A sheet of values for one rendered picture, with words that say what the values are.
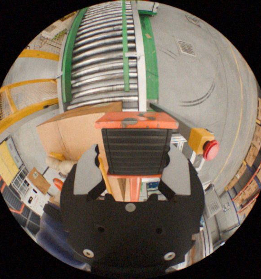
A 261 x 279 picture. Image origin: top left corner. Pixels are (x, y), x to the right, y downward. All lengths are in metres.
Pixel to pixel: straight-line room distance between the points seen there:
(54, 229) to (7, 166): 7.33
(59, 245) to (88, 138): 0.40
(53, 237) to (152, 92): 1.41
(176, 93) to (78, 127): 1.23
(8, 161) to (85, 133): 7.43
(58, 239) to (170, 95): 1.50
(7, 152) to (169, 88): 8.11
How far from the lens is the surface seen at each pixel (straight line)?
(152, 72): 1.25
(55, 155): 0.45
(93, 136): 0.29
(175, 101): 1.32
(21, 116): 0.71
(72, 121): 0.31
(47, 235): 0.38
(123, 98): 0.64
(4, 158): 7.57
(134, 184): 0.17
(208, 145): 0.28
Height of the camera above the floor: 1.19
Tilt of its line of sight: 62 degrees down
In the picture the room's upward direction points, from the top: 177 degrees counter-clockwise
